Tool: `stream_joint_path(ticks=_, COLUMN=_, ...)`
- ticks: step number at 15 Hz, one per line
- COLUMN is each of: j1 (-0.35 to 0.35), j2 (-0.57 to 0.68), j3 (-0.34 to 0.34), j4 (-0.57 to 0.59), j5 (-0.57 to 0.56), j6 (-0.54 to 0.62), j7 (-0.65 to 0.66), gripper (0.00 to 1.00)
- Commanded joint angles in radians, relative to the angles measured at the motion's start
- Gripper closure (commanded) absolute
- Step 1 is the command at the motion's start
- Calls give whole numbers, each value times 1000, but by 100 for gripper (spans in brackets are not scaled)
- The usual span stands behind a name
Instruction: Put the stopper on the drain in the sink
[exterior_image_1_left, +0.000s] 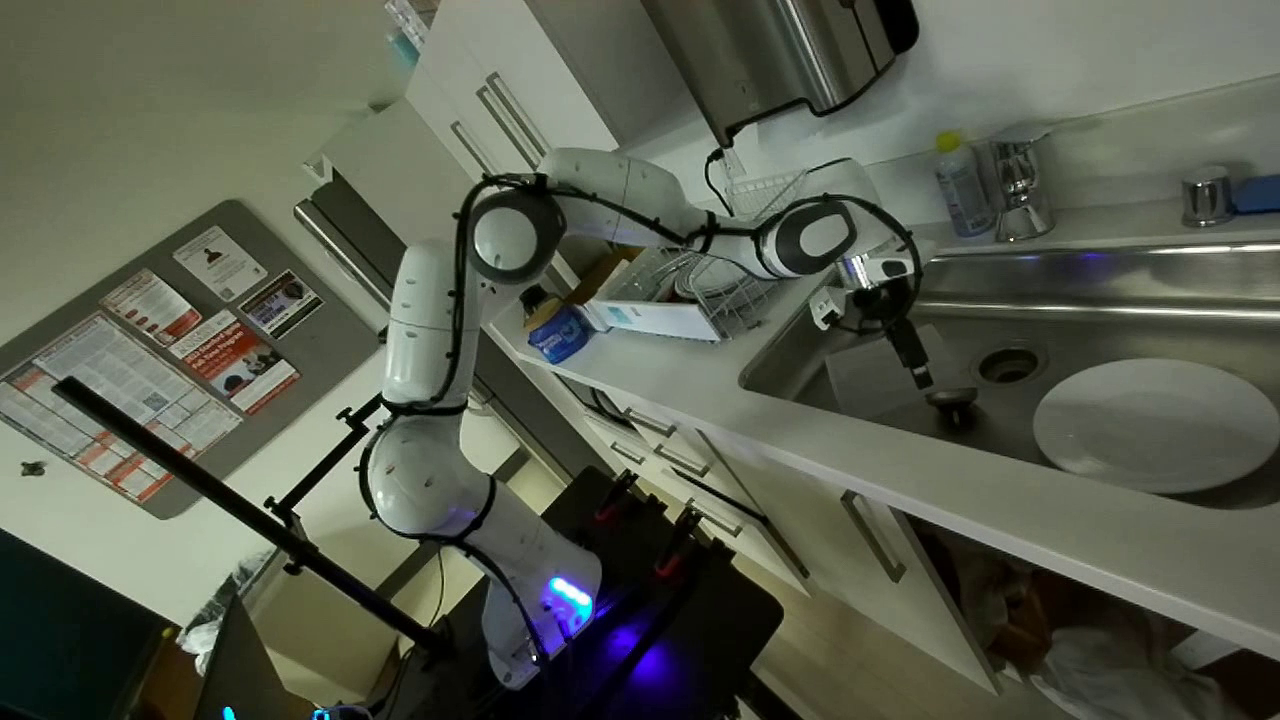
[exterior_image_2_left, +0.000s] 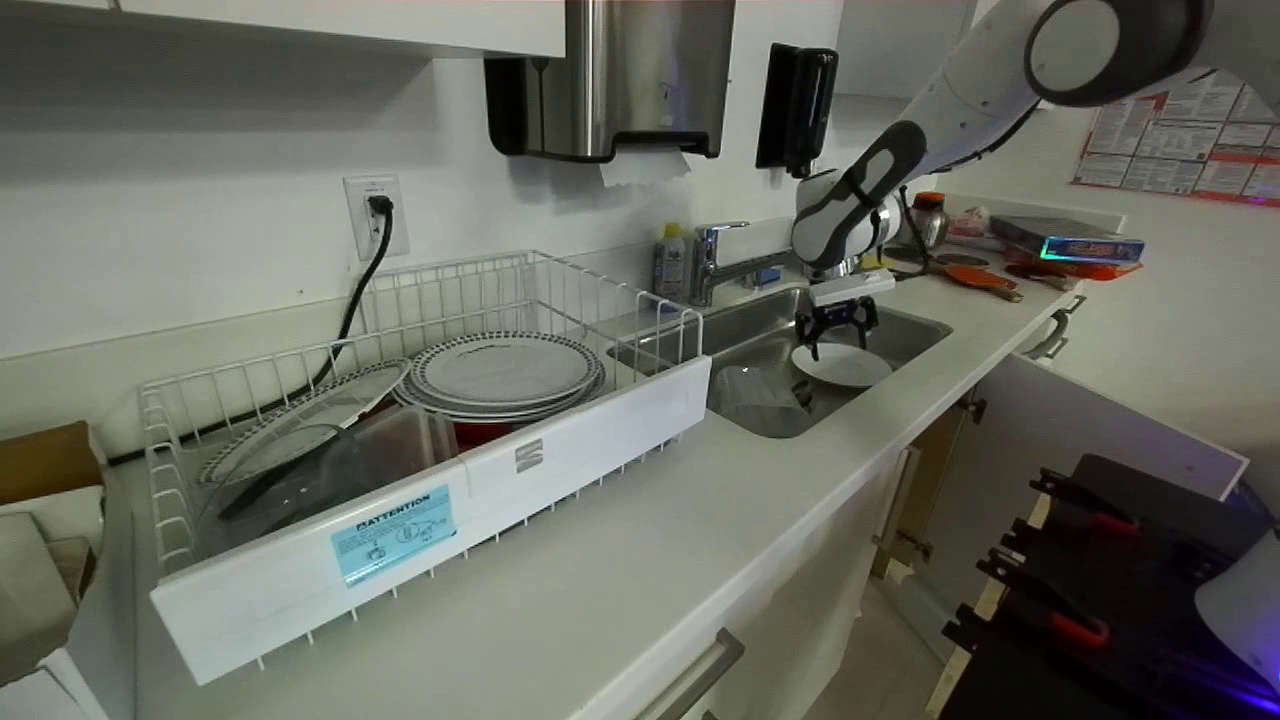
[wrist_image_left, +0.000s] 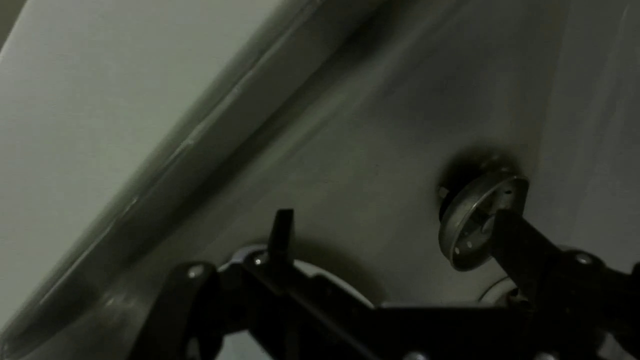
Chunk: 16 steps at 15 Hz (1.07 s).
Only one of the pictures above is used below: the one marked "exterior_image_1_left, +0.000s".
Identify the stainless paper towel dispenser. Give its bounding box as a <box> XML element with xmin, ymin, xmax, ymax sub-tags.
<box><xmin>638</xmin><ymin>0</ymin><xmax>923</xmax><ymax>146</ymax></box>

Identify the gray notice board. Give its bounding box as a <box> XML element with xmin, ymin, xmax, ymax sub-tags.
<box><xmin>0</xmin><ymin>195</ymin><xmax>384</xmax><ymax>523</ymax></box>

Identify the large white text sheet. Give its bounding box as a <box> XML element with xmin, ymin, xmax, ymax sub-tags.
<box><xmin>0</xmin><ymin>313</ymin><xmax>249</xmax><ymax>509</ymax></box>

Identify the stainless steel sink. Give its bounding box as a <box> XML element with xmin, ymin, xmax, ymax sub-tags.
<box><xmin>738</xmin><ymin>237</ymin><xmax>1280</xmax><ymax>517</ymax></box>

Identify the white wall cabinet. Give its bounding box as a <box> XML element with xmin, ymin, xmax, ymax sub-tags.
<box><xmin>397</xmin><ymin>0</ymin><xmax>625</xmax><ymax>185</ymax></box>

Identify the black monitor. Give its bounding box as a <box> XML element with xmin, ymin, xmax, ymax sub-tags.
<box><xmin>0</xmin><ymin>529</ymin><xmax>176</xmax><ymax>720</ymax></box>

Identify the black robot cart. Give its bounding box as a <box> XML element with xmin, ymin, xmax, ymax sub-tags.
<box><xmin>384</xmin><ymin>465</ymin><xmax>791</xmax><ymax>720</ymax></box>

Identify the pale teal container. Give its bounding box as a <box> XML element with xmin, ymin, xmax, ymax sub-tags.
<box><xmin>379</xmin><ymin>0</ymin><xmax>435</xmax><ymax>70</ymax></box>

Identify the white round plate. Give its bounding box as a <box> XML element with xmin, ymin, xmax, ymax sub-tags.
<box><xmin>1030</xmin><ymin>356</ymin><xmax>1280</xmax><ymax>500</ymax></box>

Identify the long black pole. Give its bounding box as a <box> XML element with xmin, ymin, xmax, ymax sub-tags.
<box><xmin>52</xmin><ymin>377</ymin><xmax>453</xmax><ymax>655</ymax></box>

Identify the round sink drain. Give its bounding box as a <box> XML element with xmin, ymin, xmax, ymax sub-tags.
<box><xmin>976</xmin><ymin>350</ymin><xmax>1050</xmax><ymax>389</ymax></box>

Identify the black sink stopper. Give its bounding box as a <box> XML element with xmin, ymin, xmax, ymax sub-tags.
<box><xmin>930</xmin><ymin>382</ymin><xmax>983</xmax><ymax>433</ymax></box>

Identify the small chrome fixture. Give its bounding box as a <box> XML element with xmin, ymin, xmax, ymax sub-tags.
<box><xmin>1177</xmin><ymin>159</ymin><xmax>1237</xmax><ymax>234</ymax></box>

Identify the dark photo sheet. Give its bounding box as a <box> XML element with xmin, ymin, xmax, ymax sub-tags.
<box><xmin>237</xmin><ymin>267</ymin><xmax>324</xmax><ymax>339</ymax></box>

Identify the white plastic bag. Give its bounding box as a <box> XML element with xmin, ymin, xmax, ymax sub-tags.
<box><xmin>1038</xmin><ymin>622</ymin><xmax>1255</xmax><ymax>720</ymax></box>

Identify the flat white box blue label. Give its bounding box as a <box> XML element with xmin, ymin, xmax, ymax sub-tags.
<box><xmin>581</xmin><ymin>294</ymin><xmax>728</xmax><ymax>350</ymax></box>

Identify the blue sponge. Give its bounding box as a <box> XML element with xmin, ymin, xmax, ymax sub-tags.
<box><xmin>1228</xmin><ymin>168</ymin><xmax>1280</xmax><ymax>220</ymax></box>

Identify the black power cable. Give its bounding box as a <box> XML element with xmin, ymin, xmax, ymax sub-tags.
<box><xmin>699</xmin><ymin>97</ymin><xmax>805</xmax><ymax>218</ymax></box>

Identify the chrome faucet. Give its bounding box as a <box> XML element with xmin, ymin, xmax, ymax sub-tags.
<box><xmin>994</xmin><ymin>126</ymin><xmax>1058</xmax><ymax>249</ymax></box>

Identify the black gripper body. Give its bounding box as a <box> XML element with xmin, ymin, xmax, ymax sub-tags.
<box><xmin>848</xmin><ymin>271</ymin><xmax>934</xmax><ymax>366</ymax></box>

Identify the clear bottle yellow cap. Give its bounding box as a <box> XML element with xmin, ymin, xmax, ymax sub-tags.
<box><xmin>930</xmin><ymin>127</ymin><xmax>995</xmax><ymax>240</ymax></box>

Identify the metal cabinet handle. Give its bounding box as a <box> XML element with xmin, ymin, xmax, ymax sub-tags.
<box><xmin>447</xmin><ymin>116</ymin><xmax>500</xmax><ymax>182</ymax></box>
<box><xmin>472</xmin><ymin>74</ymin><xmax>554</xmax><ymax>168</ymax></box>

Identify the white sheet with black figure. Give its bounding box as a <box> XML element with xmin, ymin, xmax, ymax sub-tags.
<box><xmin>171</xmin><ymin>220</ymin><xmax>271</xmax><ymax>304</ymax></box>

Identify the red white notice sheet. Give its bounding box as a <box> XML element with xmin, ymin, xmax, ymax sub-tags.
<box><xmin>168</xmin><ymin>307</ymin><xmax>304</xmax><ymax>417</ymax></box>
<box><xmin>102</xmin><ymin>267</ymin><xmax>210</xmax><ymax>353</ymax></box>

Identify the small blue box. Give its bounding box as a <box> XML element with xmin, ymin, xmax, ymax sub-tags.
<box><xmin>523</xmin><ymin>304</ymin><xmax>600</xmax><ymax>368</ymax></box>

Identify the white base cabinet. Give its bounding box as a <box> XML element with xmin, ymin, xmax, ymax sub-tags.
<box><xmin>554</xmin><ymin>371</ymin><xmax>1003</xmax><ymax>697</ymax></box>

